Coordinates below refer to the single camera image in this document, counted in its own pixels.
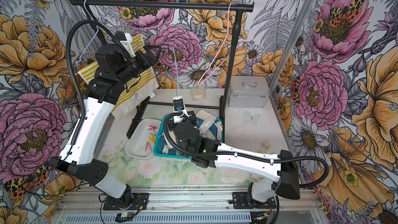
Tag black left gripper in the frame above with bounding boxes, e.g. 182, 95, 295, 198
116, 45, 163, 84

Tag blue and beige towel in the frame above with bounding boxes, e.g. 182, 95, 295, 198
164, 111, 216, 155

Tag yellow striped towel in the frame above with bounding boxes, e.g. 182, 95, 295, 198
78, 34, 159, 120

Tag pink wire hanger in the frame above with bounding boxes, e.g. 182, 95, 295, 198
197, 2, 249, 86

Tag red clothespin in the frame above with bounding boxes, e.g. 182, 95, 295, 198
148, 125, 158, 131

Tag teal plastic basket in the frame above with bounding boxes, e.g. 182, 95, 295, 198
153, 115, 224, 159

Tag yellow clothespin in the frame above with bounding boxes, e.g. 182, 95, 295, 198
148, 134, 156, 144

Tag black clothes rack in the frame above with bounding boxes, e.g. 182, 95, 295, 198
68, 0, 255, 122

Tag light blue wire hanger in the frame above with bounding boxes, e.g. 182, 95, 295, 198
75, 0, 100, 64

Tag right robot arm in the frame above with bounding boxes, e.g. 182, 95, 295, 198
163, 113, 300, 202

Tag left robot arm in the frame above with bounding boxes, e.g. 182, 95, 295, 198
48, 44, 161, 209

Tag clear plastic bag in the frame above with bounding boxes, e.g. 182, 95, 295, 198
190, 85, 206, 101

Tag white plastic tray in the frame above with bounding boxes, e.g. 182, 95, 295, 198
125, 119, 161, 160

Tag silver aluminium case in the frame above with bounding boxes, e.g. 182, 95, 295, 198
228, 76, 269, 108

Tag floral table mat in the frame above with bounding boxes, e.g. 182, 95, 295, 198
98, 122, 287, 186

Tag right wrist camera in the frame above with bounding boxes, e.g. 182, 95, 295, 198
173, 96, 188, 124

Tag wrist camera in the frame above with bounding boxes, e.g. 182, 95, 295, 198
173, 96, 188, 124
115, 32, 135, 58

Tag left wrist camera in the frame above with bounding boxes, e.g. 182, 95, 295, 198
115, 32, 135, 58

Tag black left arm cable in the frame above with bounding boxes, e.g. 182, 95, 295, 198
58, 19, 125, 162

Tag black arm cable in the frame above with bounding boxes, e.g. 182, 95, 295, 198
163, 112, 330, 189
58, 19, 125, 162

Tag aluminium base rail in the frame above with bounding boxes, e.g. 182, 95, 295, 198
53, 185, 328, 224

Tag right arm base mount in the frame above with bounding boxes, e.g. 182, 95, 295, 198
229, 192, 276, 209

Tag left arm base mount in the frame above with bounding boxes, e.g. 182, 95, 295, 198
103, 192, 149, 211

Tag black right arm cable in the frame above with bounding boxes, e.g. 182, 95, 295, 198
163, 112, 330, 189

